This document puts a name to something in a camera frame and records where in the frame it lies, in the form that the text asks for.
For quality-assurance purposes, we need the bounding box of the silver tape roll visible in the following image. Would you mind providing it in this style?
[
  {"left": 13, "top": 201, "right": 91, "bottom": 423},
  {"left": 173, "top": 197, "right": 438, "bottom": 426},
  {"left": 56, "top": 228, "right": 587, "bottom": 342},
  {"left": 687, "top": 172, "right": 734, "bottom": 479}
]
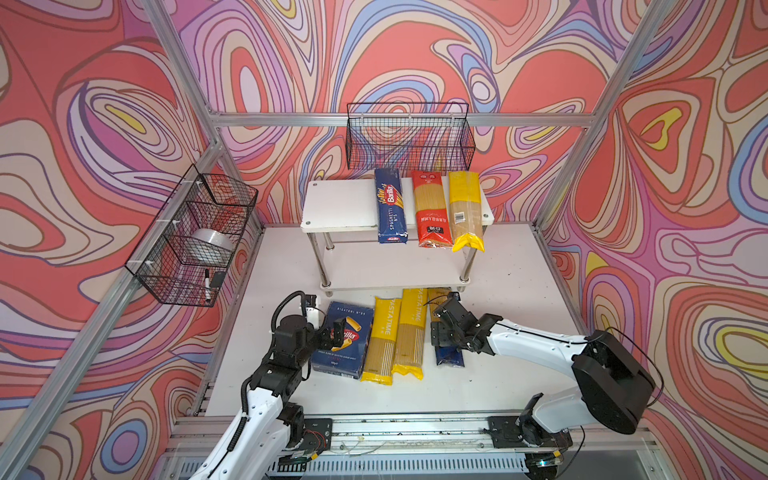
[{"left": 187, "top": 228, "right": 235, "bottom": 267}]

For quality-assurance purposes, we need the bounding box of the black marker pen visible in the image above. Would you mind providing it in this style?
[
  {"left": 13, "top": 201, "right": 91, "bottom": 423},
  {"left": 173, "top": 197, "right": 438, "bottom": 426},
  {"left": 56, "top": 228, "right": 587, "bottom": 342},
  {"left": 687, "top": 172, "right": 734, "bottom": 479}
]
[{"left": 203, "top": 269, "right": 212, "bottom": 303}]

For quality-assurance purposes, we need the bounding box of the red spaghetti bag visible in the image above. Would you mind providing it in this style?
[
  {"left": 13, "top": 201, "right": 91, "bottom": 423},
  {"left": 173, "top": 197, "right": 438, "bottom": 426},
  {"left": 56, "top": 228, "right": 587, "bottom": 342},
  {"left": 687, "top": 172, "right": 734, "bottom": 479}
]
[{"left": 411, "top": 171, "right": 453, "bottom": 248}]

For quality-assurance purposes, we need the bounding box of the dark blue spaghetti bag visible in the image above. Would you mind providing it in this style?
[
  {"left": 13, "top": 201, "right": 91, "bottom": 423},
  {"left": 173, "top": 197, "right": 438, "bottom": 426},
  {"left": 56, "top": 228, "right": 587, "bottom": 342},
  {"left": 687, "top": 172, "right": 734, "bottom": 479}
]
[{"left": 427, "top": 287, "right": 466, "bottom": 368}]

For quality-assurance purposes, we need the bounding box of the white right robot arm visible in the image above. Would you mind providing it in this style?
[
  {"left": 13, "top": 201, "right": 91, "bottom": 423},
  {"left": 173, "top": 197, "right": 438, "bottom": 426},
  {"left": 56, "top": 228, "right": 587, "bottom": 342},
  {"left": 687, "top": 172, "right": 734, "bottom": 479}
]
[{"left": 431, "top": 293, "right": 656, "bottom": 446}]

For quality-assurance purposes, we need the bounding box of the white two-tier shelf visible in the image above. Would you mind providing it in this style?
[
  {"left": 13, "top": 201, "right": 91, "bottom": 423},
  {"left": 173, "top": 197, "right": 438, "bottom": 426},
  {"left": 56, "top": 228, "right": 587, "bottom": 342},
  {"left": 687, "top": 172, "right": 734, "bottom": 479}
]
[{"left": 300, "top": 178, "right": 476, "bottom": 295}]

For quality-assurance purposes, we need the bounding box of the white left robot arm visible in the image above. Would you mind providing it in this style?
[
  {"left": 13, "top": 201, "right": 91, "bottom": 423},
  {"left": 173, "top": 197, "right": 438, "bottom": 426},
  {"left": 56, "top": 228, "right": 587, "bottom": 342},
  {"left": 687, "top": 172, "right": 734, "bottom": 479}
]
[{"left": 192, "top": 291, "right": 344, "bottom": 479}]

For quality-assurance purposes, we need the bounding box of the blue Barilla rigatoni box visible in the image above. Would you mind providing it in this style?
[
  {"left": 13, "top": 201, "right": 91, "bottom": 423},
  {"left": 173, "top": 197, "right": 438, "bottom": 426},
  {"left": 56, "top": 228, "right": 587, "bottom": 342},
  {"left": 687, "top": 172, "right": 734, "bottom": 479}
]
[{"left": 311, "top": 301, "right": 374, "bottom": 380}]

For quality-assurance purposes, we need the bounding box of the blue Barilla spaghetti box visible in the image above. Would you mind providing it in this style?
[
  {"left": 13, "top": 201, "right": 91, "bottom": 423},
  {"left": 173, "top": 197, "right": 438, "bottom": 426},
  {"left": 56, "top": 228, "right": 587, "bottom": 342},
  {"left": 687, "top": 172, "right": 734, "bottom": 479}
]
[{"left": 374, "top": 168, "right": 408, "bottom": 244}]

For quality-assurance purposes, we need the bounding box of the black wire basket left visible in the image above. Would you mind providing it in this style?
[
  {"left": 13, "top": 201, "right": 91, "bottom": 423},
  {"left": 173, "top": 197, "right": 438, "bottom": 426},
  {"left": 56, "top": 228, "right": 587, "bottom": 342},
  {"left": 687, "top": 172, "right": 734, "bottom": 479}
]
[{"left": 125, "top": 166, "right": 258, "bottom": 307}]

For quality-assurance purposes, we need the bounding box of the black wire basket back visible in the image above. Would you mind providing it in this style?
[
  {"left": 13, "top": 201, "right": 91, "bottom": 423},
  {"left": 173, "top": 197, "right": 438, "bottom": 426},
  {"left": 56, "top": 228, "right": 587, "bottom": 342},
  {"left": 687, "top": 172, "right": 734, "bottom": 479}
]
[{"left": 345, "top": 100, "right": 476, "bottom": 175}]

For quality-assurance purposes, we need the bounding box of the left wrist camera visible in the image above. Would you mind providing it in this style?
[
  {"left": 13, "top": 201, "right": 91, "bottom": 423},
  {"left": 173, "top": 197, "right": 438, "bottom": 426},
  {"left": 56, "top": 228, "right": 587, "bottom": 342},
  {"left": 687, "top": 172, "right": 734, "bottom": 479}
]
[{"left": 301, "top": 294, "right": 324, "bottom": 330}]

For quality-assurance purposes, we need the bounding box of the yellow pastatime spaghetti bag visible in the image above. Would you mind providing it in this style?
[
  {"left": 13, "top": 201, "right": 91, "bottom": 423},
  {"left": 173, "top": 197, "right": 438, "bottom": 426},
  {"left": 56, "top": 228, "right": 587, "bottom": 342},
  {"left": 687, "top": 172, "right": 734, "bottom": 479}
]
[
  {"left": 361, "top": 298, "right": 401, "bottom": 386},
  {"left": 393, "top": 288, "right": 428, "bottom": 380}
]

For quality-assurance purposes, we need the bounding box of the black wire basket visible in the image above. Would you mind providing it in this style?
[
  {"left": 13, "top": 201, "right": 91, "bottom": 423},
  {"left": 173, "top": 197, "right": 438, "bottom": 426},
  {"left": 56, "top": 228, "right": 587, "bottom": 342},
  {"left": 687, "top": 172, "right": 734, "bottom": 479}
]
[
  {"left": 345, "top": 100, "right": 476, "bottom": 175},
  {"left": 125, "top": 166, "right": 258, "bottom": 307}
]

